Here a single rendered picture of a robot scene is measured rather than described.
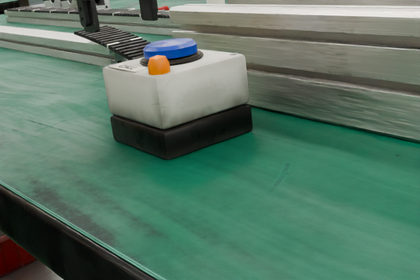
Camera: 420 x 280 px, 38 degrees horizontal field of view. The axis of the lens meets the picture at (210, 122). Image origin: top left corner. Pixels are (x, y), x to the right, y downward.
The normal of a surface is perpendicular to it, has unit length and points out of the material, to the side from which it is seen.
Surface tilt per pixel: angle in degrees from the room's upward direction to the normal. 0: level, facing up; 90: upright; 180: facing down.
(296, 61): 90
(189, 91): 90
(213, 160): 0
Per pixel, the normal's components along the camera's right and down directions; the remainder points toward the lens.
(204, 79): 0.60, 0.16
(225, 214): -0.11, -0.95
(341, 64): -0.79, 0.26
